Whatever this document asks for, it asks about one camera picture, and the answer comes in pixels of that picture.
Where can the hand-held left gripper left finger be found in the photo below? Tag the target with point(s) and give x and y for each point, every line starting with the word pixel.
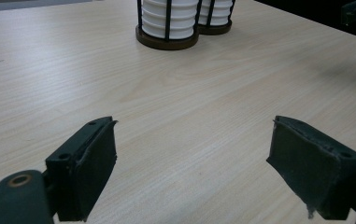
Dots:
pixel 82 174

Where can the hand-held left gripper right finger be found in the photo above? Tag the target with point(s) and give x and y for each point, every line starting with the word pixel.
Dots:
pixel 309 168

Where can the short stack of white cups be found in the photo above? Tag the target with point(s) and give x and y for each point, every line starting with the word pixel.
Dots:
pixel 182 18

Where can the tall stack of white cups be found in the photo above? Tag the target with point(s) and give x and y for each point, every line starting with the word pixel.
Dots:
pixel 220 12

